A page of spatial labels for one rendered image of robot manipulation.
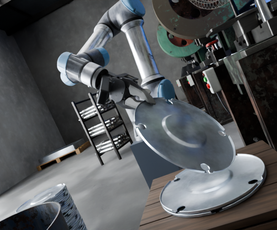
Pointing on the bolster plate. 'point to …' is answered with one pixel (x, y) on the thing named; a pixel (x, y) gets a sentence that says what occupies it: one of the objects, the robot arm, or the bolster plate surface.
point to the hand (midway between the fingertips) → (150, 104)
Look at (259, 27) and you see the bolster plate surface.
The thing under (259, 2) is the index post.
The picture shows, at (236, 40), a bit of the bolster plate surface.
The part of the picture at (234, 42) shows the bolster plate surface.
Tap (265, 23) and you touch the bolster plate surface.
